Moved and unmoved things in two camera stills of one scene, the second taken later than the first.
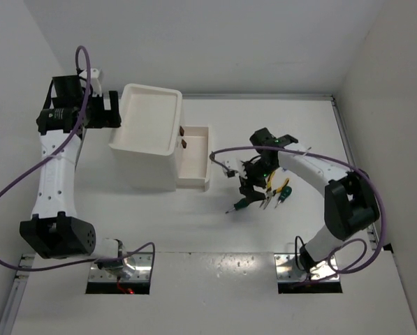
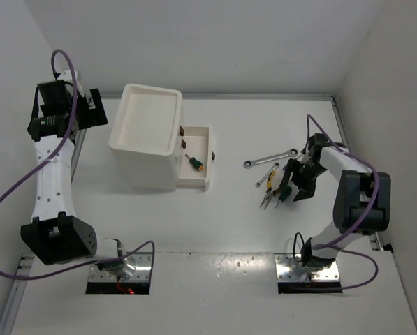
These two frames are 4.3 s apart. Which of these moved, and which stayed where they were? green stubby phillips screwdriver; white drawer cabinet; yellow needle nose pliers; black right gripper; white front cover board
Moved: black right gripper; green stubby phillips screwdriver
Stayed: white drawer cabinet; yellow needle nose pliers; white front cover board
